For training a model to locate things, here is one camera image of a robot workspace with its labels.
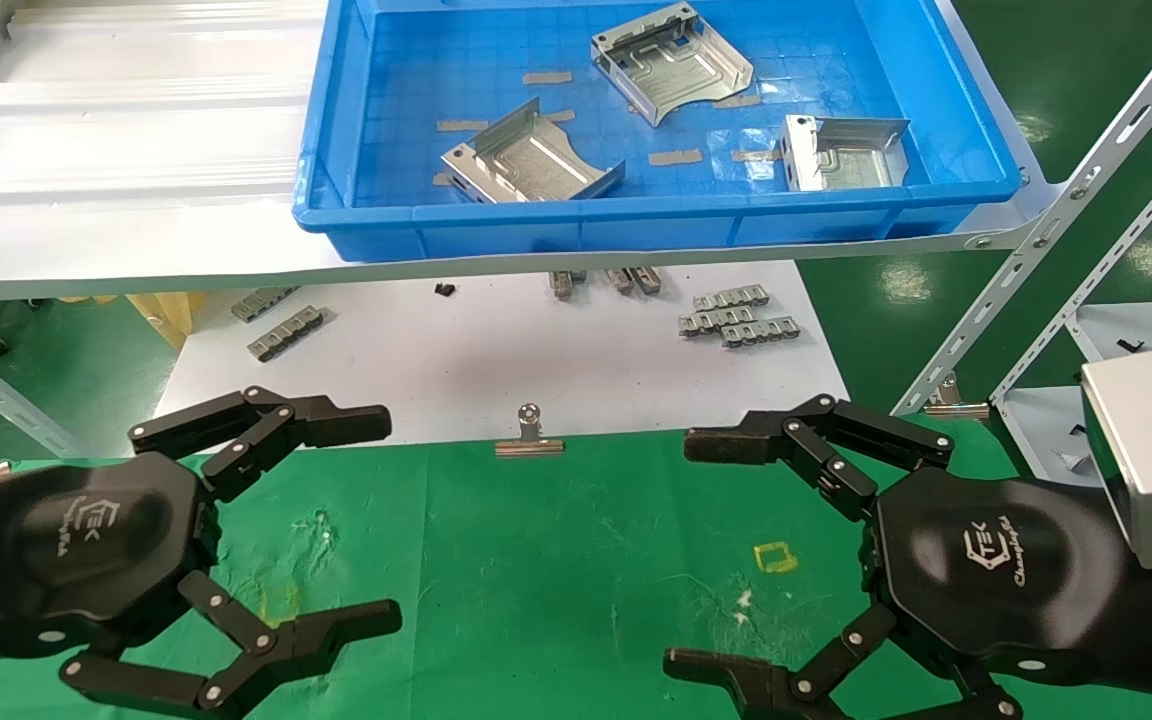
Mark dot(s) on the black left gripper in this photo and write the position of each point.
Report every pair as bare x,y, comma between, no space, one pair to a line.
66,540

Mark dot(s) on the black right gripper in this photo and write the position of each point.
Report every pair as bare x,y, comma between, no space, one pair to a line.
986,570

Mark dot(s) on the bent sheet metal bracket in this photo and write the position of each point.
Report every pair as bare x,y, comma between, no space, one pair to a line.
846,160
676,70
526,165

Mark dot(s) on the grey metal clip strip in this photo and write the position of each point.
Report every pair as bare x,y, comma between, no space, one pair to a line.
284,332
646,279
261,303
619,280
731,297
761,331
566,283
714,320

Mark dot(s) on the green table cloth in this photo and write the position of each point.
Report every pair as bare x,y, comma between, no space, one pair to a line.
536,580

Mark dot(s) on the silver binder clip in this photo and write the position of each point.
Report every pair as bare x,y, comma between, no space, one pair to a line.
956,408
529,447

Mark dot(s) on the grey metal beam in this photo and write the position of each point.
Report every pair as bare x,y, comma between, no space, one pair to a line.
31,415

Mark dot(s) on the white perforated metal rack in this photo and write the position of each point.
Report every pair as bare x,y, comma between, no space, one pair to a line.
1041,425

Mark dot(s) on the grey metal shelf rack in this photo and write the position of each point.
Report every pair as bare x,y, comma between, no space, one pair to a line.
136,240

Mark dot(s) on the small white plastic piece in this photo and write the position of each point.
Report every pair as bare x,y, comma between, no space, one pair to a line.
1071,460

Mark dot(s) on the blue plastic bin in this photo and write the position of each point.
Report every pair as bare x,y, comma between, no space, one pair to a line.
536,230

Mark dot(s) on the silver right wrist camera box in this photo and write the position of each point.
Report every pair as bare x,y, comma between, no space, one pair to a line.
1151,450

